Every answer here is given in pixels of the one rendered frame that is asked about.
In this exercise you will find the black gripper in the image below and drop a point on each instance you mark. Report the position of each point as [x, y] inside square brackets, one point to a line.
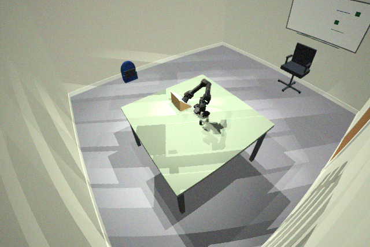
[205, 113]

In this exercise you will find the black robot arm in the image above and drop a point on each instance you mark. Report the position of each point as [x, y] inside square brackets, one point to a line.
[202, 101]

